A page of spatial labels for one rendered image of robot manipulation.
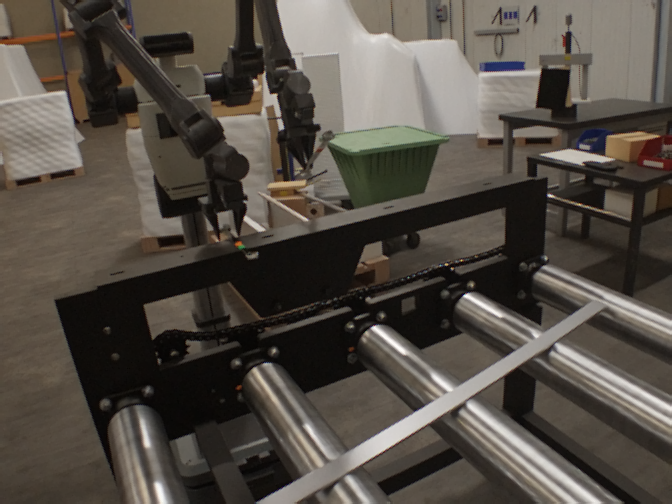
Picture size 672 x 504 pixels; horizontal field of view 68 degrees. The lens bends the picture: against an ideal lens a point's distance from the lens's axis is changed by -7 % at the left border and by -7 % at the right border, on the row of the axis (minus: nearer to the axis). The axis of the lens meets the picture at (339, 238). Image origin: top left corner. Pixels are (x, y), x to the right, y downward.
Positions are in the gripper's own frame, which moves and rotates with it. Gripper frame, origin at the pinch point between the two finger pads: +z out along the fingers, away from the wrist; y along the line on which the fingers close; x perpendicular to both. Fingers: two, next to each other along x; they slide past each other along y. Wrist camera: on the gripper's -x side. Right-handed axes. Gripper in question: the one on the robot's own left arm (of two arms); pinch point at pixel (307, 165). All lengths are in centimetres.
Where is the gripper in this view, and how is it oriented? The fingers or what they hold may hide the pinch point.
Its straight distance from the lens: 131.1
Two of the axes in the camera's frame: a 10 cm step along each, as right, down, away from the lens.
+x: -3.2, 2.2, 9.2
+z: 2.7, 9.5, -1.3
